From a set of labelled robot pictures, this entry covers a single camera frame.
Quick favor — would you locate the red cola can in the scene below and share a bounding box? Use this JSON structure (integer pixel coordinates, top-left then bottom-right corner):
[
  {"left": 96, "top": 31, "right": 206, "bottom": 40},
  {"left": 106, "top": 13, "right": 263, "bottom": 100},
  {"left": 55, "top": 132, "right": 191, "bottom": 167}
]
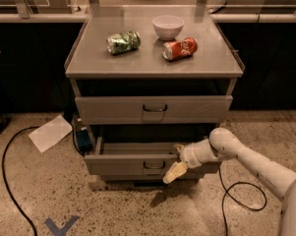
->
[{"left": 162, "top": 37, "right": 198, "bottom": 61}]

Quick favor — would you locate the black cable floor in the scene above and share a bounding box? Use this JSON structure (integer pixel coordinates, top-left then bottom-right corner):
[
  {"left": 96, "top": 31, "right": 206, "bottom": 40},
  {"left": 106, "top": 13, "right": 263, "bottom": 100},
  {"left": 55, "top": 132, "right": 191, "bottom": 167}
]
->
[
  {"left": 1, "top": 125, "right": 41, "bottom": 236},
  {"left": 217, "top": 165, "right": 268, "bottom": 236}
]

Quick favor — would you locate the grey metal drawer cabinet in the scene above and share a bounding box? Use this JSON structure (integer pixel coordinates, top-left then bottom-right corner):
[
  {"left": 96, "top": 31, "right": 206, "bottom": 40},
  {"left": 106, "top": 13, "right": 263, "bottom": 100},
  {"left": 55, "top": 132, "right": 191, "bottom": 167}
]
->
[{"left": 64, "top": 4, "right": 246, "bottom": 186}]

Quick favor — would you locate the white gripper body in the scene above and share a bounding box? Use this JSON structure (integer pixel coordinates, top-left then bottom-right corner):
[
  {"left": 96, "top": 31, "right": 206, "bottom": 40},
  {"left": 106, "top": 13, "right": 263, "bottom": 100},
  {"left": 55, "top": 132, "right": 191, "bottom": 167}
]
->
[{"left": 179, "top": 143, "right": 202, "bottom": 169}]

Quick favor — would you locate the white paper sheet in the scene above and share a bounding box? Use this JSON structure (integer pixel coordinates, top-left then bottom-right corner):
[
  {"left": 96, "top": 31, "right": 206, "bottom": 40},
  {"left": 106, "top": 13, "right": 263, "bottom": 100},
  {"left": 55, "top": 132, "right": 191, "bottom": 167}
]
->
[{"left": 29, "top": 115, "right": 72, "bottom": 152}]

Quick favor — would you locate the black cable right floor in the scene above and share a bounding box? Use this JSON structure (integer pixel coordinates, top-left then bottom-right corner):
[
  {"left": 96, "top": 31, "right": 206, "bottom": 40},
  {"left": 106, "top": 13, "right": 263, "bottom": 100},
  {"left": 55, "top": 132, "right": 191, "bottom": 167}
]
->
[{"left": 217, "top": 165, "right": 268, "bottom": 236}]

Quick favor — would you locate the green soda can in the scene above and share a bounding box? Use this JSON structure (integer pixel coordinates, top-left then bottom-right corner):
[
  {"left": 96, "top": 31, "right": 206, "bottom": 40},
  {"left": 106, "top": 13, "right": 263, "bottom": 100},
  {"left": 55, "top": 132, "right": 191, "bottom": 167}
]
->
[{"left": 106, "top": 30, "right": 141, "bottom": 55}]

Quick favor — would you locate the grey top drawer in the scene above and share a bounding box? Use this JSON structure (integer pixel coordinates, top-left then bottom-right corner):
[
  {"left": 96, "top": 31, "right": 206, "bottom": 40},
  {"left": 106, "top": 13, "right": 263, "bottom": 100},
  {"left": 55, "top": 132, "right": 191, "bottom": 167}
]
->
[{"left": 76, "top": 95, "right": 232, "bottom": 125}]

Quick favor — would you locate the white ceramic bowl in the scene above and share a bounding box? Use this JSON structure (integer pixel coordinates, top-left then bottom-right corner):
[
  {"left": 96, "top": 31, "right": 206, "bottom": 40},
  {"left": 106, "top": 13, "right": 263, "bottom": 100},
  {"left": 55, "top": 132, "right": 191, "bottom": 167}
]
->
[{"left": 152, "top": 15, "right": 184, "bottom": 40}]

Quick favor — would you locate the blue power adapter box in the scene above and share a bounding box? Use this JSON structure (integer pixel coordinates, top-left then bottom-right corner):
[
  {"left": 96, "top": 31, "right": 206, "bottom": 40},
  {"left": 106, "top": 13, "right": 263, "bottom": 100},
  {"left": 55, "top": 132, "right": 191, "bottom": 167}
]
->
[{"left": 76, "top": 130, "right": 92, "bottom": 152}]

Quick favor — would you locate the black cable left floor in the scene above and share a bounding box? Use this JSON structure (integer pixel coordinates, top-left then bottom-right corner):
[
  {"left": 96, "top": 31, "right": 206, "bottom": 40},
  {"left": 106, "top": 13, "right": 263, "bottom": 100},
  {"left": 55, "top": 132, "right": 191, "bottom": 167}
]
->
[{"left": 1, "top": 125, "right": 41, "bottom": 236}]

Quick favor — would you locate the grey bottom drawer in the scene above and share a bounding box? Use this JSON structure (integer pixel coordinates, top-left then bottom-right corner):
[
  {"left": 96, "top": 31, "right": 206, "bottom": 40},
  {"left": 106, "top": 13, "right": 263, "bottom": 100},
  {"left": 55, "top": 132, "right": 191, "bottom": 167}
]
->
[{"left": 100, "top": 172, "right": 205, "bottom": 181}]

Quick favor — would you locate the blue tape floor marker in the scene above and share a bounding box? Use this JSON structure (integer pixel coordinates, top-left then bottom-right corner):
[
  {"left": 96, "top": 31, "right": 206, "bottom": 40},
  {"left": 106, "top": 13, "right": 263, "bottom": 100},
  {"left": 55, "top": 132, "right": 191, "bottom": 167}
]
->
[{"left": 43, "top": 214, "right": 81, "bottom": 236}]

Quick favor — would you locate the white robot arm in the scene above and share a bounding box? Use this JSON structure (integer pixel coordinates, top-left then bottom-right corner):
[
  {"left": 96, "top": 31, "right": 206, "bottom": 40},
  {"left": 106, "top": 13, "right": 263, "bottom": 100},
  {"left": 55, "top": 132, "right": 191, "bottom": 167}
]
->
[{"left": 163, "top": 128, "right": 296, "bottom": 236}]

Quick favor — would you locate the grey drawer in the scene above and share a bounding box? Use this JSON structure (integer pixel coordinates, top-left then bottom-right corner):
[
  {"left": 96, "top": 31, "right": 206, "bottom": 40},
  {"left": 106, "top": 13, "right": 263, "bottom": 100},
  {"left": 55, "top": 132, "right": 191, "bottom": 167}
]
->
[
  {"left": 76, "top": 95, "right": 232, "bottom": 125},
  {"left": 85, "top": 137, "right": 179, "bottom": 177},
  {"left": 100, "top": 172, "right": 205, "bottom": 181}
]

